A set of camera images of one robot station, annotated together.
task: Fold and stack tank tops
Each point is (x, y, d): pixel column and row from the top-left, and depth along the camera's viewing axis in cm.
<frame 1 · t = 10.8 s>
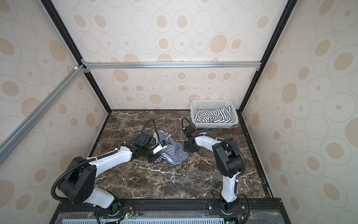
left hand: (162, 153, 87), fingers closed
right hand: (192, 149, 97), fingers closed
striped tank top in basket: (215, 115, 115), point 3 cm above the table
blue white striped tank top: (175, 153, 92), point 5 cm above the table

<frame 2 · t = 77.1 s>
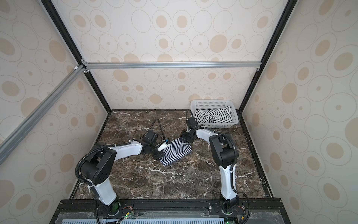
left hand: (165, 151, 94), fingers closed
right hand: (185, 138, 101), fingers closed
blue white striped tank top: (178, 148, 97), point 2 cm above the table
the other named things where they were.

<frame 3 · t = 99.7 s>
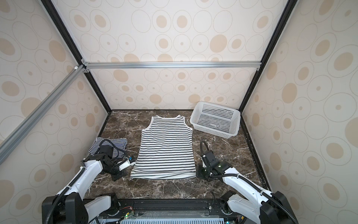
left hand: (126, 170, 83), fingers closed
right hand: (199, 173, 83), fingers closed
striped tank top in basket: (166, 150, 97), on the table
blue white striped tank top: (119, 144, 99), point 2 cm above the table

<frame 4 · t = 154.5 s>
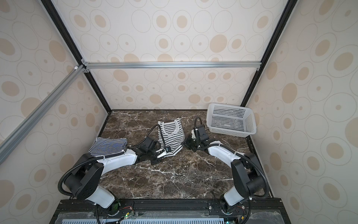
left hand: (165, 155, 89), fingers closed
right hand: (185, 142, 88), fingers closed
striped tank top in basket: (173, 136, 102), point 3 cm above the table
white plastic laundry basket: (230, 120, 115), on the table
the other named things where they were.

